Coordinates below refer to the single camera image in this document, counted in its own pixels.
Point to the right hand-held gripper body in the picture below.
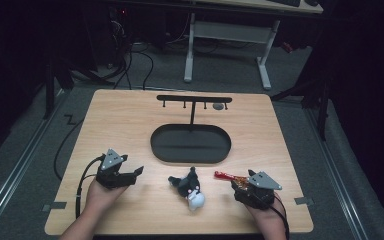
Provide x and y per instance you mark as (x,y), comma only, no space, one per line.
(257,195)

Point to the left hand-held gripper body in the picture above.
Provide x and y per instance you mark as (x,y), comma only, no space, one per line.
(111,177)

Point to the black oval tray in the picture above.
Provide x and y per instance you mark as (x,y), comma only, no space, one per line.
(190,146)

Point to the person's left hand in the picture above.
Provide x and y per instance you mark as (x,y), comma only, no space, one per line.
(101,197)

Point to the person's right hand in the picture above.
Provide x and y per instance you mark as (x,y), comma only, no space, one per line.
(268,217)

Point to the grey tape strip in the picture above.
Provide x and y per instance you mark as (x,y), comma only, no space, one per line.
(55,206)
(303,200)

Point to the grey round table grommet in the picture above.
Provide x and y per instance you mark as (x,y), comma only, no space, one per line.
(218,106)

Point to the black metal stand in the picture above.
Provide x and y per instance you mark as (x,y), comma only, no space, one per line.
(320,106)
(49,93)

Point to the small red object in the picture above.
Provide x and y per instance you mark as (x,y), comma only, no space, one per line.
(287,47)

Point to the white-framed desk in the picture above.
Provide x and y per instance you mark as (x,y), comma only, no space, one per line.
(230,31)

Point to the black keyboard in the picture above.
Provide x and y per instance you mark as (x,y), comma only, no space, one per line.
(285,2)

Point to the metal floor rail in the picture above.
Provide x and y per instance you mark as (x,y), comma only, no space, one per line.
(20,166)
(336,173)

